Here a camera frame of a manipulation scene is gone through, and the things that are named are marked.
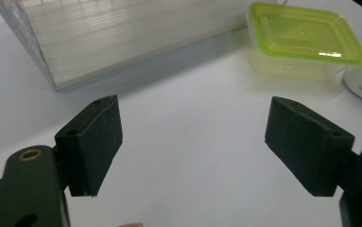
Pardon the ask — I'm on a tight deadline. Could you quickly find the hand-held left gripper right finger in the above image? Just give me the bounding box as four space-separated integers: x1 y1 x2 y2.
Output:
264 96 356 198

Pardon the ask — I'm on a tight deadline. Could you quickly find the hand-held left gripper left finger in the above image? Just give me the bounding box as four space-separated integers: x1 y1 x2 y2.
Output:
54 95 124 198

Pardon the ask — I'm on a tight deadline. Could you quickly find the green lid plastic container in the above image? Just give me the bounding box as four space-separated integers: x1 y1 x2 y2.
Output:
246 1 362 83

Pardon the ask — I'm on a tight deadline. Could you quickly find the white wire basket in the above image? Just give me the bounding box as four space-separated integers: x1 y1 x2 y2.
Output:
0 0 256 92

